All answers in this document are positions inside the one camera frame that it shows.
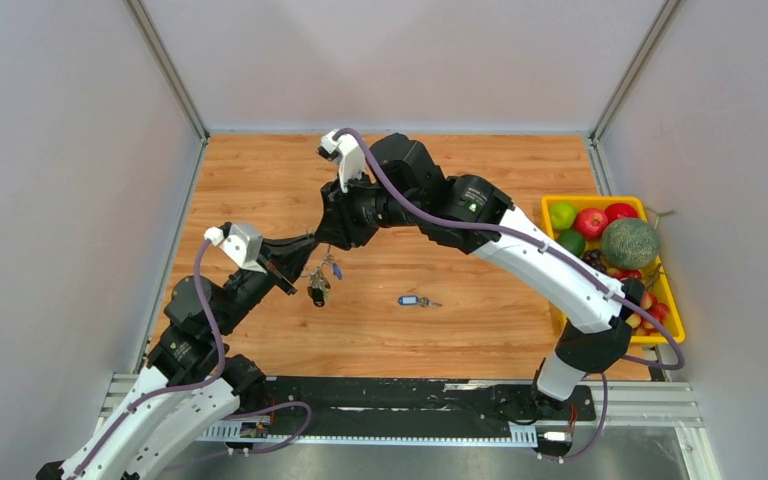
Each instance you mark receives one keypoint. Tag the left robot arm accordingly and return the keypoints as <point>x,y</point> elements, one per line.
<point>189,380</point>

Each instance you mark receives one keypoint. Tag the green netted melon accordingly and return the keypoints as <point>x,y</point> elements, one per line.
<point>630,243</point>

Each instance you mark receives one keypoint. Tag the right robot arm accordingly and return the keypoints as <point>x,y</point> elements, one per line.
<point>395,183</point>

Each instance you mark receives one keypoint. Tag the dark green lime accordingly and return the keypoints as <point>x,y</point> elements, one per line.
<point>573,242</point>

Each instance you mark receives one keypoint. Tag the loose silver key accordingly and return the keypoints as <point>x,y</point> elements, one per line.
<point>426,302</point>

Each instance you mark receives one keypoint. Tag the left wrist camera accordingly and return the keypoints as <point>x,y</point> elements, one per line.
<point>240,242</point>

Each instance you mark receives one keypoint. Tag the purple grape bunch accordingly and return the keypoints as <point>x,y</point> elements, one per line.
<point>594,259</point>

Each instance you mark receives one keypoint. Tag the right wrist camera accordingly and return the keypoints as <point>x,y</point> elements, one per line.
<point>344,151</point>

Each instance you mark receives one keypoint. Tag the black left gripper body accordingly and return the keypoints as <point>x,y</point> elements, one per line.
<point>277,277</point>

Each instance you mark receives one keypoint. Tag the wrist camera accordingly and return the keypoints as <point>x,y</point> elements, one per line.
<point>344,151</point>
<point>240,242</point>

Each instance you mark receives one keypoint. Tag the loose blue key tag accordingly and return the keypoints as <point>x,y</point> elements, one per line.
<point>409,300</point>

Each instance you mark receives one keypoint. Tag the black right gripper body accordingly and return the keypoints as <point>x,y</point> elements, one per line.
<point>360,212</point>

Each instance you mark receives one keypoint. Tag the light green apple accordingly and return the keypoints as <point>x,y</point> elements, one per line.
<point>562,215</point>

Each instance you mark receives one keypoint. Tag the red apple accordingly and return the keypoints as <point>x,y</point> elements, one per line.
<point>590,223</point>
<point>620,210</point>

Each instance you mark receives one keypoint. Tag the black key tag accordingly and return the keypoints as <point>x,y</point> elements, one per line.
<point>318,294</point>

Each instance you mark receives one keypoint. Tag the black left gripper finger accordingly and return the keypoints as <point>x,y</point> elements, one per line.
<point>287,267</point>
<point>298,245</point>

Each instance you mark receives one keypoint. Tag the silver keys bunch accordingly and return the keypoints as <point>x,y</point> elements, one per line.
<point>319,274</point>

